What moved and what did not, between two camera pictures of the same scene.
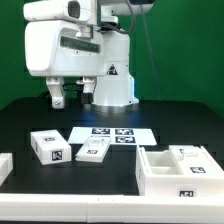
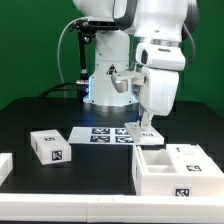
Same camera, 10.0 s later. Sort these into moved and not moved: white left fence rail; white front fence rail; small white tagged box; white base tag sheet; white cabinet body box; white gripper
Moved: white cabinet body box; white gripper
Not moved: small white tagged box; white base tag sheet; white left fence rail; white front fence rail
